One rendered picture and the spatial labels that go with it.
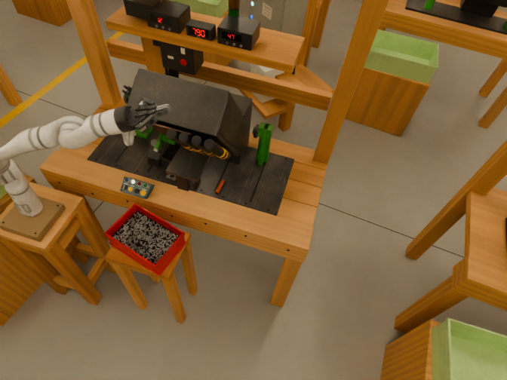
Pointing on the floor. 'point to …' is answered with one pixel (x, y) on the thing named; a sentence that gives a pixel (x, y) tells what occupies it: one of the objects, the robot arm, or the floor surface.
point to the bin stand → (121, 265)
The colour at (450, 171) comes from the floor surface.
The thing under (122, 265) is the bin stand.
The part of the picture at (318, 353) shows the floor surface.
